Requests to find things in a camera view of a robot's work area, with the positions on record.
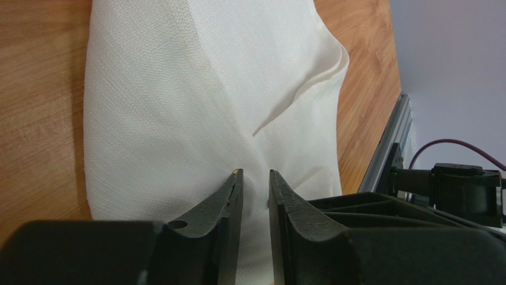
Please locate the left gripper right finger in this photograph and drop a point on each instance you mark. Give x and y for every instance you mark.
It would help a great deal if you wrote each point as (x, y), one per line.
(308, 247)

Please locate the white cloth napkin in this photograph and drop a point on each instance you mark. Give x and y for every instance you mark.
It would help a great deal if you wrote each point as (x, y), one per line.
(178, 94)

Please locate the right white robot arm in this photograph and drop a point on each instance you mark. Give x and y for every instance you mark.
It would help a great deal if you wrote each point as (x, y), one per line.
(447, 195)

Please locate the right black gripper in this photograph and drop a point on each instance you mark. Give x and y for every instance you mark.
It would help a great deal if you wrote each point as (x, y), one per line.
(369, 210)

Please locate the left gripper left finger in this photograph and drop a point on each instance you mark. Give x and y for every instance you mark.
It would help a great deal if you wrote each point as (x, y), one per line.
(199, 247)

